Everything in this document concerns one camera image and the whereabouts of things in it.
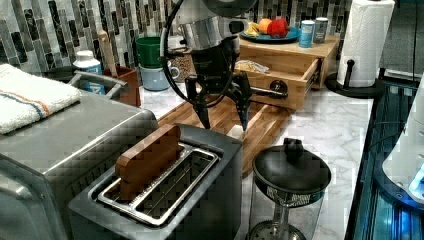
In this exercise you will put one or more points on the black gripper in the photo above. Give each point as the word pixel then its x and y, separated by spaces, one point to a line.
pixel 215 78

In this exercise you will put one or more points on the yellow plush banana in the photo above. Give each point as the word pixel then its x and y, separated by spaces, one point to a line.
pixel 253 29

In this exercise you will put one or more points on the paper towel roll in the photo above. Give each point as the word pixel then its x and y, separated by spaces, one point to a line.
pixel 364 40

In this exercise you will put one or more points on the wooden utensil handle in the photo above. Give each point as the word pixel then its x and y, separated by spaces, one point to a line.
pixel 107 50

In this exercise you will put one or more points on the silver toaster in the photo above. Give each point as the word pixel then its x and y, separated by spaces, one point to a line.
pixel 199 198

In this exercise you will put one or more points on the red plush apple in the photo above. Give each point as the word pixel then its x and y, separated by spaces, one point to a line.
pixel 278 28

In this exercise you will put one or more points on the wooden toast slice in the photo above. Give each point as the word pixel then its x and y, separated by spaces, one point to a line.
pixel 146 161

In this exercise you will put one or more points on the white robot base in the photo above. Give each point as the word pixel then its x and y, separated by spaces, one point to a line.
pixel 400 174

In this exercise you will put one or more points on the black french press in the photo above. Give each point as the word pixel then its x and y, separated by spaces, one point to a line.
pixel 288 188

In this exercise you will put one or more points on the light blue mug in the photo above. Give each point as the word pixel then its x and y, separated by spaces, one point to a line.
pixel 153 79

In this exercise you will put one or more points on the white striped towel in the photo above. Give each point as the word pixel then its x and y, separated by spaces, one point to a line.
pixel 26 98

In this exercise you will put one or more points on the wooden drawer box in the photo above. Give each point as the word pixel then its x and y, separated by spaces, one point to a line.
pixel 292 71

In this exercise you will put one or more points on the dark wooden cutting board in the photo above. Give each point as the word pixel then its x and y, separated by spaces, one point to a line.
pixel 265 124

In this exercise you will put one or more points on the grey canister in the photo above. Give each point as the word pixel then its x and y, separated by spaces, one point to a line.
pixel 320 30

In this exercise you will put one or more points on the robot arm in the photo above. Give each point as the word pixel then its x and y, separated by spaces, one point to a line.
pixel 210 29

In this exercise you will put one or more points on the chips bag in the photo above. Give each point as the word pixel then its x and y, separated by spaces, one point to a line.
pixel 248 65

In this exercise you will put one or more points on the white blue bottle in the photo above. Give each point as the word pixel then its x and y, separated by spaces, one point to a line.
pixel 85 61

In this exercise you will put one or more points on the blue salt canister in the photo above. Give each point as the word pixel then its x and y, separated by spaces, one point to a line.
pixel 306 33

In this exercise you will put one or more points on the blue plate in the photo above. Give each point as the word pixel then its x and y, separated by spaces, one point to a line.
pixel 292 36

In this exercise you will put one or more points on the silver toaster oven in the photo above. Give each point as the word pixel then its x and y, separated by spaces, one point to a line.
pixel 44 165

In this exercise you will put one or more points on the brown utensil holder box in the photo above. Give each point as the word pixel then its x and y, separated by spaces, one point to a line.
pixel 131 95

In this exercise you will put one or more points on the orange plush fruit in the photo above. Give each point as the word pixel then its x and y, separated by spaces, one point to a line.
pixel 263 25

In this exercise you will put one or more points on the black paper towel holder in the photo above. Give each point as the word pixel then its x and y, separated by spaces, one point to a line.
pixel 345 89

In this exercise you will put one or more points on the tan butter block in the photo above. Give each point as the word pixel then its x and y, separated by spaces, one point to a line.
pixel 236 132

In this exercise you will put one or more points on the green mug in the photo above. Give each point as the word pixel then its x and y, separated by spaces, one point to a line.
pixel 148 51

